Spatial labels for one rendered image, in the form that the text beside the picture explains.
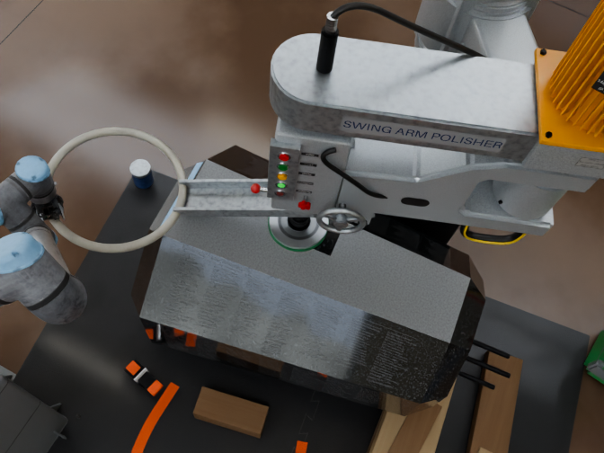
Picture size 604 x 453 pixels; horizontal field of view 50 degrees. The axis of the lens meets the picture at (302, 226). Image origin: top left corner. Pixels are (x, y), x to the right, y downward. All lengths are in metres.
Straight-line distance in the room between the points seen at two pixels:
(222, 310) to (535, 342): 1.62
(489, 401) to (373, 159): 1.58
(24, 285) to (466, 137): 1.07
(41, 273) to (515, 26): 1.52
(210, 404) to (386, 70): 1.73
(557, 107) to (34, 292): 1.25
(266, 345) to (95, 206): 1.39
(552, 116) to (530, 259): 1.92
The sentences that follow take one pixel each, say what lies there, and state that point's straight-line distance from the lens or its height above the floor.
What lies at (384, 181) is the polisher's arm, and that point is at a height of 1.40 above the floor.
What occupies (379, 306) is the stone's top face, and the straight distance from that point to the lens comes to 2.28.
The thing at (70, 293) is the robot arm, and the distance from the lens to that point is 1.55.
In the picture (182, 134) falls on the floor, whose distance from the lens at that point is 3.58.
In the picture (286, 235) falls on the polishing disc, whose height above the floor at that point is 0.88.
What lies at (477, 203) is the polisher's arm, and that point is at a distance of 2.04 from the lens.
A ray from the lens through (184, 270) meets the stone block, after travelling 2.37.
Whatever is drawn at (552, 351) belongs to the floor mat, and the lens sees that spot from 3.38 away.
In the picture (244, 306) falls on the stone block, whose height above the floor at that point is 0.74.
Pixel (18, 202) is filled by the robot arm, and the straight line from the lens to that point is 2.08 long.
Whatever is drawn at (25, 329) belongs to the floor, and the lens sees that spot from 3.26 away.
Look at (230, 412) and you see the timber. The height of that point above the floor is 0.13.
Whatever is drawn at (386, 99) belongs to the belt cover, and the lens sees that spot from 1.60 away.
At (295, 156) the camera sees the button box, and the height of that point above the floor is 1.50.
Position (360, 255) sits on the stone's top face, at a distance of 2.34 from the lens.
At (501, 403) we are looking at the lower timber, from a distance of 3.15.
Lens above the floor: 2.97
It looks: 64 degrees down
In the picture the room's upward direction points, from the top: 10 degrees clockwise
